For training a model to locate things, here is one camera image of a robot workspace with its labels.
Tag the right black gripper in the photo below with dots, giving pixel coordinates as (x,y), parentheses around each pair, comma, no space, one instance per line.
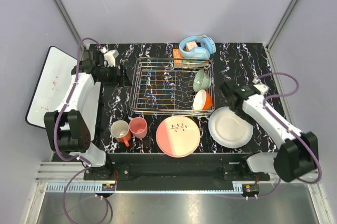
(240,113)

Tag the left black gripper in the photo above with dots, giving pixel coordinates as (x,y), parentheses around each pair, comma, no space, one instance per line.
(116,79)

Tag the orange bowl white inside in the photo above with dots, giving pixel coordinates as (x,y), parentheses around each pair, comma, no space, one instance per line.
(202,100)

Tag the pale green bowl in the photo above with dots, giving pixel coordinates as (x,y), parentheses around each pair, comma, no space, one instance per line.
(201,81)

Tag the white scalloped plate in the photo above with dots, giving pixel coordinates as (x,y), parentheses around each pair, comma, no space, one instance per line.
(228,129)

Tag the pink and cream plate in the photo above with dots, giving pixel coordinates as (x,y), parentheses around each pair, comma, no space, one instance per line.
(178,136)

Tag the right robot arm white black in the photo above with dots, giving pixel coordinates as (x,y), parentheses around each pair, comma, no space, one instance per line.
(297,153)

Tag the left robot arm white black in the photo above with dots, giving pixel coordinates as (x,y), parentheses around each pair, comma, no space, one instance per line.
(68,132)

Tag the blue headphones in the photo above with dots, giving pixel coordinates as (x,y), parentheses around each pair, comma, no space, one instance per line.
(204,51)

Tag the pink cup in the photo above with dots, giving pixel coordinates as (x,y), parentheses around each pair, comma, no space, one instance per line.
(138,127)

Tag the orange mug white inside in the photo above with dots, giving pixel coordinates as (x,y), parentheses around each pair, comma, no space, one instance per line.
(121,132)

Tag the orange book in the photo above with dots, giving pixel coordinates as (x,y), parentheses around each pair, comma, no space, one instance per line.
(180,62)

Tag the pink cube box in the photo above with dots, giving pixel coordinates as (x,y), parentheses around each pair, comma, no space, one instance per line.
(190,45)

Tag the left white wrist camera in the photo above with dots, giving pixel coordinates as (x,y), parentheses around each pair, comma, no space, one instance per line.
(109,56)

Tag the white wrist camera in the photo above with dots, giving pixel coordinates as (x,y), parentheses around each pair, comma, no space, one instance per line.
(109,56)
(262,88)

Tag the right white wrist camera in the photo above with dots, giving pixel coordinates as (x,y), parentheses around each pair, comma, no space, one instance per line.
(262,88)

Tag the metal wire dish rack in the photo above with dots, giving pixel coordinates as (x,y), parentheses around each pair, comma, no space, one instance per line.
(160,88)

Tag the white whiteboard black frame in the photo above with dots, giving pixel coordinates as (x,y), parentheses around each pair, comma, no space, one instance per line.
(51,88)

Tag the aluminium cable duct rail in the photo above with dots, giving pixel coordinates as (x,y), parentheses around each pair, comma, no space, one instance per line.
(59,176)

